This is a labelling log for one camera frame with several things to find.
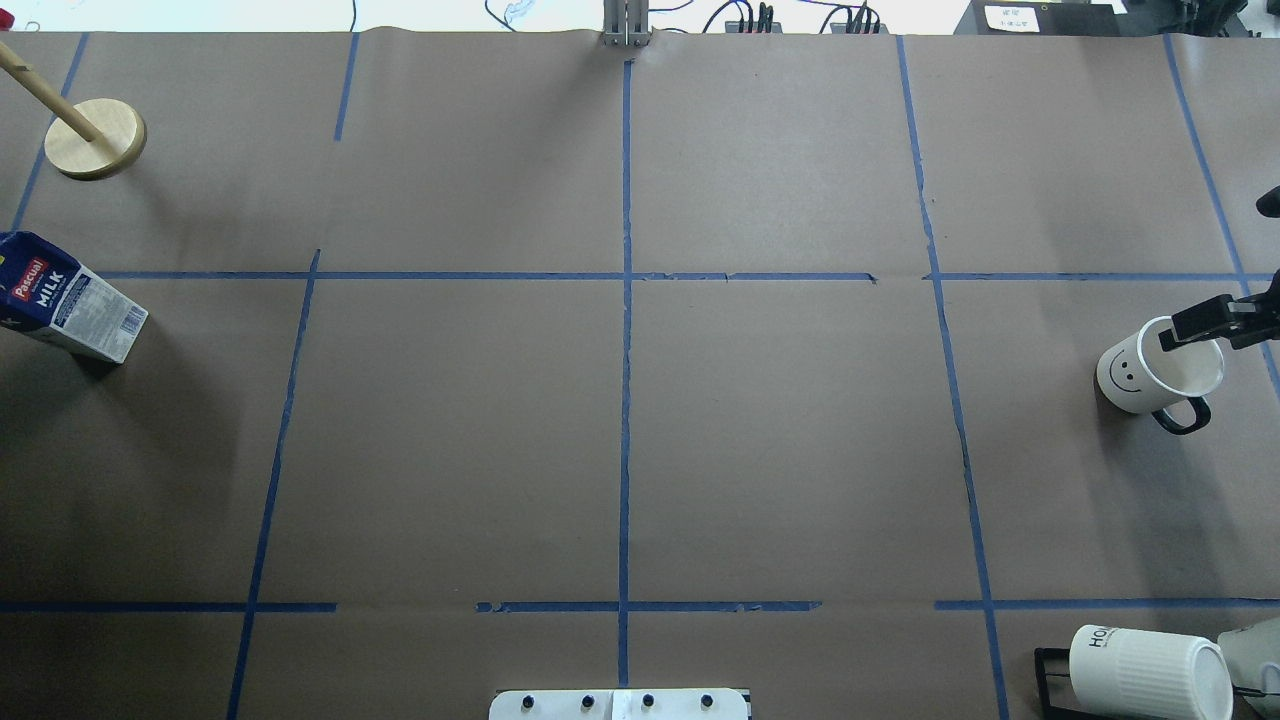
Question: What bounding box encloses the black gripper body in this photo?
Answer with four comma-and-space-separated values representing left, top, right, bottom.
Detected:
1231, 292, 1279, 350

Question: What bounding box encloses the white smiley face mug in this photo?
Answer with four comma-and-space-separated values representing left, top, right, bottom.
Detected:
1094, 316, 1225, 436

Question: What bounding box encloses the blue Pascual milk carton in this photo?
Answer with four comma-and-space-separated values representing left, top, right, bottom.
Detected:
1, 231, 148, 365

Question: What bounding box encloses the black box with label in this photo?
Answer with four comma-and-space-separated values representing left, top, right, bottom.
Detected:
952, 1, 1123, 37

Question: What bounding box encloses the white ribbed mug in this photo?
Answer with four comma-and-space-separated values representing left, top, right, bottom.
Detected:
1068, 624, 1234, 719

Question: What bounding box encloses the black power strip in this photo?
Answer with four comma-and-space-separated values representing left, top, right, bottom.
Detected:
724, 1, 783, 35

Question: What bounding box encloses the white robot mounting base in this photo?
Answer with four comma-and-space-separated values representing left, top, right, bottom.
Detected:
488, 687, 753, 719

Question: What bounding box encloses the wooden mug tree stand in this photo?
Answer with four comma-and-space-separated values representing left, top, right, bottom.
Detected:
1, 44, 147, 181

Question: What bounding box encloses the aluminium frame post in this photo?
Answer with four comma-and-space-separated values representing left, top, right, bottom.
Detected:
600, 0, 652, 47

